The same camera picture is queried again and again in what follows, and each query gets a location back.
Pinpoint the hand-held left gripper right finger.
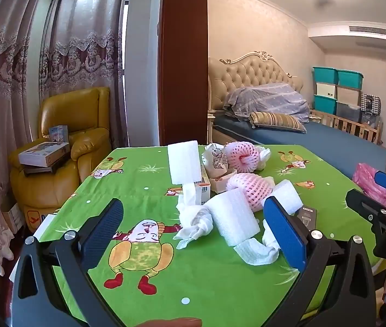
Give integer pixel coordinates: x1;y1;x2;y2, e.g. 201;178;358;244
263;196;379;327

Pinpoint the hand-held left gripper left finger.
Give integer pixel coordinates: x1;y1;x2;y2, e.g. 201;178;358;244
11;198;125;327

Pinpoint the pink plastic bag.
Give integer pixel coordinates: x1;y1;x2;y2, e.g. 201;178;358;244
352;162;386;213

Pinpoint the black packet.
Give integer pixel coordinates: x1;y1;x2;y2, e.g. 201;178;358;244
295;205;318;230

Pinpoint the white foam sheet roll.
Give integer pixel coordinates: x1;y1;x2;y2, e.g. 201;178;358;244
271;179;303;216
167;140;202;184
203;189;261;247

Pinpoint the pink foam fruit net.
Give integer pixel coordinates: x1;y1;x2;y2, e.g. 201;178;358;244
225;142;260;174
226;172;277;212

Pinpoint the crushed pink-cartoon paper cup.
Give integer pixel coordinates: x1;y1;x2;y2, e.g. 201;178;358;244
209;168;238;193

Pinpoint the twisted white tissue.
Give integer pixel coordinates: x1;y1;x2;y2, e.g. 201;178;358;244
173;182;214;250

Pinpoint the small white carton box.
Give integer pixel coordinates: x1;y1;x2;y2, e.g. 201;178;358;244
193;172;211;201

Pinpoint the line-drawing paper cup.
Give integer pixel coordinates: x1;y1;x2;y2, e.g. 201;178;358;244
203;144;229;178

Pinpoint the person's left hand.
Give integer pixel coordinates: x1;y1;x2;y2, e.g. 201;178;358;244
135;317;203;327

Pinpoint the dark bag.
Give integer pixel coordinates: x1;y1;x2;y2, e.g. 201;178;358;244
361;112;381;127

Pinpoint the blue mattress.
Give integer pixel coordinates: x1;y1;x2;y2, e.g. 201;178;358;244
212;114;386;179

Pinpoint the checkered bag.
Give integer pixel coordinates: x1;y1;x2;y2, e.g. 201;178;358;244
360;92;382;114

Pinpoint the grey storage box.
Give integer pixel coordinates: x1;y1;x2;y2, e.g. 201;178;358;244
336;101;362;123

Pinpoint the dark flat tray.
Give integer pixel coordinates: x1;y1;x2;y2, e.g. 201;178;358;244
23;158;69;178

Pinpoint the green printed tablecloth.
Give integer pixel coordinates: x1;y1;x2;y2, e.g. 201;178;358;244
31;145;386;327

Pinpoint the cardboard box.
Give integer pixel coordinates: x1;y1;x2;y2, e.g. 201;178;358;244
2;202;23;230

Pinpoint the flat white box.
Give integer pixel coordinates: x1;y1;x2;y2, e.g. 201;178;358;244
18;142;71;167

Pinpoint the beige storage box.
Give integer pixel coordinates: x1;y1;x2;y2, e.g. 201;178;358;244
336;86;362;104

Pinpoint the small blue-white box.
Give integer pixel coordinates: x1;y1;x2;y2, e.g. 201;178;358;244
49;125;69;144

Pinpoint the teal storage box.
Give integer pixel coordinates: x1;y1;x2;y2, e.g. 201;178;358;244
336;69;364;89
314;95;338;114
312;67;339;84

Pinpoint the striped pillow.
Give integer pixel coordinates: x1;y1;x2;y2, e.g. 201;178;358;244
249;111;307;133

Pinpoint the white storage box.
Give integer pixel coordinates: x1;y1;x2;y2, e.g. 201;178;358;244
315;82;338;98

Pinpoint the yellow leather armchair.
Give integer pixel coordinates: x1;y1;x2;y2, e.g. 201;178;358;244
8;87;112;235

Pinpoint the lavender quilt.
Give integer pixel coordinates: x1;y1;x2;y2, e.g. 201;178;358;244
223;82;311;123

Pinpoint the air vent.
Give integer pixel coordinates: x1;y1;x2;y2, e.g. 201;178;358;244
349;25;386;40

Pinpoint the beige tufted headboard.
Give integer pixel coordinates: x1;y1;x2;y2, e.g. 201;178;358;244
208;50;304;113

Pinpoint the brown wooden wardrobe panel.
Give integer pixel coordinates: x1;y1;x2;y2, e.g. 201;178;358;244
158;0;209;147

